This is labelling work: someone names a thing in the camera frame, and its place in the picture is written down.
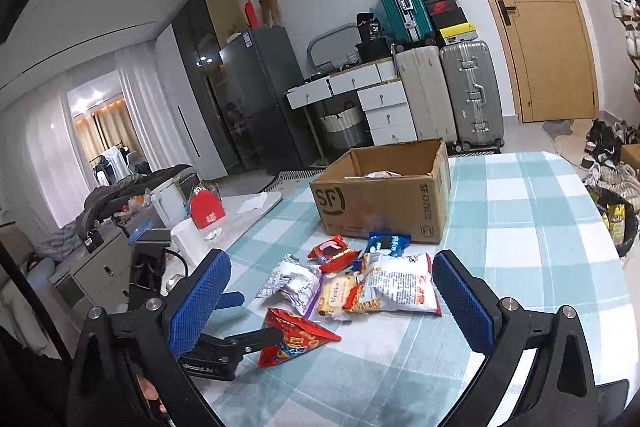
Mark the oval grey framed mirror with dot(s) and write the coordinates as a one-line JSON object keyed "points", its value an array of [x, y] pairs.
{"points": [[325, 47]]}

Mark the white grey laundry basket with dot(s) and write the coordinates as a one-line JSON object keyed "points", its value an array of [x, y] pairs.
{"points": [[342, 129]]}

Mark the cream yellow snack packet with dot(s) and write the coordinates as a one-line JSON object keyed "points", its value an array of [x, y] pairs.
{"points": [[337, 297]]}

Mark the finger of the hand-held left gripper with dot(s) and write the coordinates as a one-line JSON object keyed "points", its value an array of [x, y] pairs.
{"points": [[250, 338], [231, 301]]}

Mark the small closed cardboard box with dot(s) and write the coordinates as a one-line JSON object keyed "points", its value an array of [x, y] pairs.
{"points": [[631, 155]]}

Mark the person's left forearm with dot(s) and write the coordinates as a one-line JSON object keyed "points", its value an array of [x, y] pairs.
{"points": [[30, 382]]}

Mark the person's left hand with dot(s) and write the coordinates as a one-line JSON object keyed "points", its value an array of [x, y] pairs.
{"points": [[147, 389]]}

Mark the large red snack packet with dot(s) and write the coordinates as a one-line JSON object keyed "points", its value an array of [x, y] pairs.
{"points": [[300, 337]]}

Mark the clothes rack with garments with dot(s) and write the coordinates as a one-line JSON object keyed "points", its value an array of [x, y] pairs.
{"points": [[117, 164]]}

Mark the grey drawer cabinet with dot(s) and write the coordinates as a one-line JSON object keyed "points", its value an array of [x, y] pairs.
{"points": [[95, 267]]}

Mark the white sheer curtain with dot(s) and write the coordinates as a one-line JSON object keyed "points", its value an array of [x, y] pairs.
{"points": [[140, 107]]}

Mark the dark grey refrigerator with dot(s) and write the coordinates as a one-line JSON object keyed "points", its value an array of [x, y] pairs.
{"points": [[265, 102]]}

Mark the grey door mat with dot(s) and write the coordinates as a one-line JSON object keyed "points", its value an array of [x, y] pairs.
{"points": [[557, 128]]}

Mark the rows of assorted shoes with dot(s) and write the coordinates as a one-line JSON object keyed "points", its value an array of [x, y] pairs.
{"points": [[630, 22]]}

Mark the brown cardboard box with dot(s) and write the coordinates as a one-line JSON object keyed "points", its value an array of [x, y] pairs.
{"points": [[380, 207]]}

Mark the brown paper bag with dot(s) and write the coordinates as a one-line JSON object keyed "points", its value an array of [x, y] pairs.
{"points": [[269, 11]]}

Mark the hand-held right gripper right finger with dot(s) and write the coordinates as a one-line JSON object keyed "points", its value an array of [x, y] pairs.
{"points": [[465, 302]]}

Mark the beige suitcase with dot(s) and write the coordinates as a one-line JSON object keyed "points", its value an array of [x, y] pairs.
{"points": [[425, 97]]}

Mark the white paper roll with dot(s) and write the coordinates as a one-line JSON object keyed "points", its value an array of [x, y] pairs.
{"points": [[189, 242]]}

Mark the teal suitcase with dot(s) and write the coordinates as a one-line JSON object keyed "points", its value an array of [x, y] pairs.
{"points": [[402, 4]]}

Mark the silver white snack packet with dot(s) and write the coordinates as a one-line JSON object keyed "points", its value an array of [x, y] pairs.
{"points": [[292, 282]]}

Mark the dark glass cabinet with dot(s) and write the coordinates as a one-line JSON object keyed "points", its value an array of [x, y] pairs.
{"points": [[200, 72]]}

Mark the wooden shoe rack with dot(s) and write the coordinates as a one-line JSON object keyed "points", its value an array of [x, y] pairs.
{"points": [[636, 72]]}

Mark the beige round rug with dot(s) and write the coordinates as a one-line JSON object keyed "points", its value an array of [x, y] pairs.
{"points": [[575, 149]]}

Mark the white kettle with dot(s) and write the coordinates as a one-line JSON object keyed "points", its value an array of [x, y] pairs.
{"points": [[166, 204]]}

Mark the black trash bin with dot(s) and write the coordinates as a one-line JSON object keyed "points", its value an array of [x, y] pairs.
{"points": [[617, 222]]}

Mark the wooden door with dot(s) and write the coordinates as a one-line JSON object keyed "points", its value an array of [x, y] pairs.
{"points": [[540, 32]]}

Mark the red logo shoe box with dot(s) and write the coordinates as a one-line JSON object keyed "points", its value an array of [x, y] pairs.
{"points": [[444, 6]]}

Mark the black bag with label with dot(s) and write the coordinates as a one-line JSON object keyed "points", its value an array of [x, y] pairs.
{"points": [[374, 39]]}

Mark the large white snack bag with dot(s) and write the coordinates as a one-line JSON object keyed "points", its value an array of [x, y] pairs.
{"points": [[395, 284]]}

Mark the dark clothes heap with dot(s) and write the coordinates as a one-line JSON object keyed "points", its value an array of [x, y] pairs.
{"points": [[130, 192]]}

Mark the white desk with drawers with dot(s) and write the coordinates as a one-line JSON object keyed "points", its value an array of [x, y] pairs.
{"points": [[385, 107]]}

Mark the yellow and black shoe box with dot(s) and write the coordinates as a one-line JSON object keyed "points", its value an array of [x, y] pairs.
{"points": [[457, 32]]}

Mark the pile of sneakers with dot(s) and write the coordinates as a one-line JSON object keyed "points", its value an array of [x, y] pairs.
{"points": [[607, 152]]}

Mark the red gift bag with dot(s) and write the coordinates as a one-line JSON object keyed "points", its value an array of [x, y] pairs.
{"points": [[206, 209]]}

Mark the plain black shoe box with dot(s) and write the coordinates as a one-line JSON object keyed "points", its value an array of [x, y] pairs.
{"points": [[450, 19]]}

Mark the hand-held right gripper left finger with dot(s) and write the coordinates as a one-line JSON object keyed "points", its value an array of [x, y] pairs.
{"points": [[200, 302]]}

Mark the blue cookie packet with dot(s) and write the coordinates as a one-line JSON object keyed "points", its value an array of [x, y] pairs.
{"points": [[387, 243]]}

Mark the crumpled white tissue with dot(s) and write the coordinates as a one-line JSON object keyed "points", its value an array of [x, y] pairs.
{"points": [[251, 204]]}

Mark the silver suitcase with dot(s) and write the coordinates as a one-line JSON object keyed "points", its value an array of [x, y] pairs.
{"points": [[472, 92]]}

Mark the red cookie packet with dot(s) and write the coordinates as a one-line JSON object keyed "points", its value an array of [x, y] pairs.
{"points": [[334, 254]]}

